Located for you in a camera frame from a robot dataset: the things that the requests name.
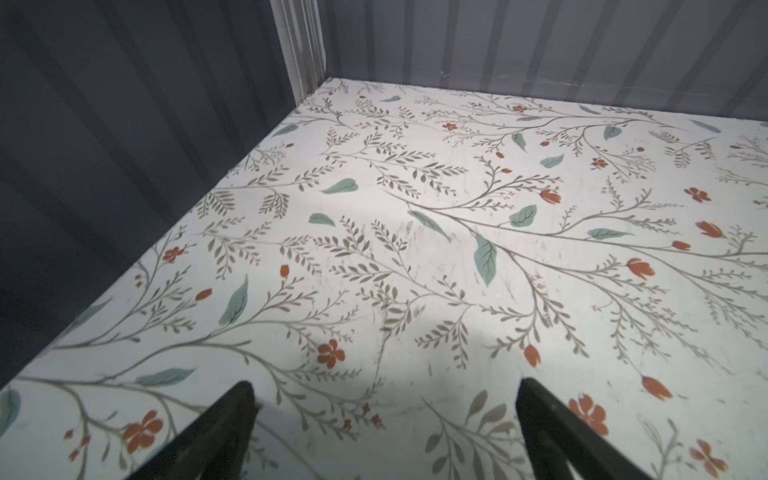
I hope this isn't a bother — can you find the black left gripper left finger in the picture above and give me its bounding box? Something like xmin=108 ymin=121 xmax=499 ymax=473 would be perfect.
xmin=129 ymin=381 xmax=259 ymax=480

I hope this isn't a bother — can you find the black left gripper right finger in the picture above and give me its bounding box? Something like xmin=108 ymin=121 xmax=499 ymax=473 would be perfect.
xmin=515 ymin=378 xmax=649 ymax=480

